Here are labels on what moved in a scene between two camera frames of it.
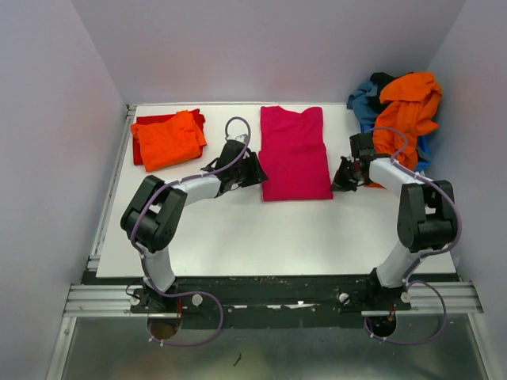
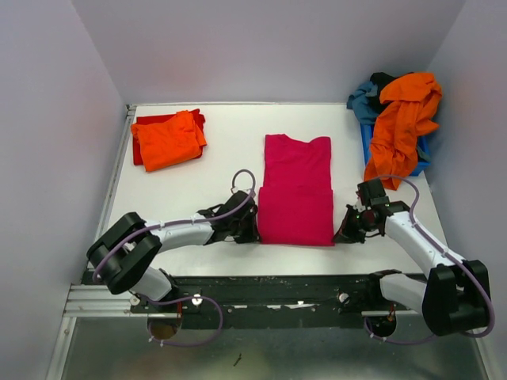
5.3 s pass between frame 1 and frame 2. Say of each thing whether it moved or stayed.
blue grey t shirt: stayed
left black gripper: moved
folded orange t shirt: stayed
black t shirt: stayed
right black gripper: moved
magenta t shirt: moved
